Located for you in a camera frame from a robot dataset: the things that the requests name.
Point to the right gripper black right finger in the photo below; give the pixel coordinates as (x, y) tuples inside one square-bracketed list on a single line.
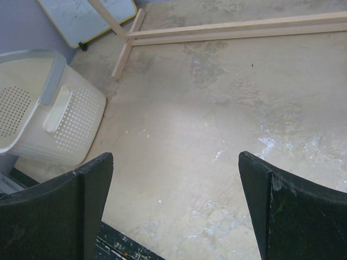
[(292, 217)]

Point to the aluminium frame rail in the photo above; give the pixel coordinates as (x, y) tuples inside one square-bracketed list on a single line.
[(9, 186)]

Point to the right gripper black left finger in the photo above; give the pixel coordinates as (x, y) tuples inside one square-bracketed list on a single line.
[(59, 218)]

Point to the small whiteboard wooden frame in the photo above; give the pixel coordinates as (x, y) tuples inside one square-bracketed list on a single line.
[(78, 22)]

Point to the wooden clothes rack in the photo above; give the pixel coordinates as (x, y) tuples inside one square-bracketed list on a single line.
[(295, 25)]

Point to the cream plastic laundry basket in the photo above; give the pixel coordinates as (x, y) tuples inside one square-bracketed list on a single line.
[(49, 112)]

